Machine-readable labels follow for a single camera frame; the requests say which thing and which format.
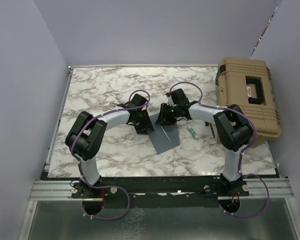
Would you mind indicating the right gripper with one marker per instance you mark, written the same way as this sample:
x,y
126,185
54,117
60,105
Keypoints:
x,y
163,118

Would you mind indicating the tan letter paper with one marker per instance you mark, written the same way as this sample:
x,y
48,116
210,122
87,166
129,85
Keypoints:
x,y
164,131

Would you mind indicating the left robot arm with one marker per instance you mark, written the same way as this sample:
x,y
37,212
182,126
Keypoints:
x,y
86,135

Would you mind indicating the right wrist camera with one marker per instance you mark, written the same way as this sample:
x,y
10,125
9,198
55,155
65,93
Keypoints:
x,y
169,100

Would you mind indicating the tan plastic tool case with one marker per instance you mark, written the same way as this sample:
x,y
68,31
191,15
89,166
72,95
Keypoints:
x,y
247,83

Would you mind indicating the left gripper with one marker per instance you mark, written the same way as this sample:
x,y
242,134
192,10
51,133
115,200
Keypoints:
x,y
146,124

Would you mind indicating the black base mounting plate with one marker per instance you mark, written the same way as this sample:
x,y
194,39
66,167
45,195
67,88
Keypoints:
x,y
163,192

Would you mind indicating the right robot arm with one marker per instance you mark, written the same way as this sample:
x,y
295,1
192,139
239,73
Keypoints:
x,y
233,128

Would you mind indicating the grey-blue envelope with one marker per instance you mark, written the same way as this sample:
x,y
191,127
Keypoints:
x,y
159,140

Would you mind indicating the green white glue stick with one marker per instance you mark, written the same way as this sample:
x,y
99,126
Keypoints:
x,y
193,133

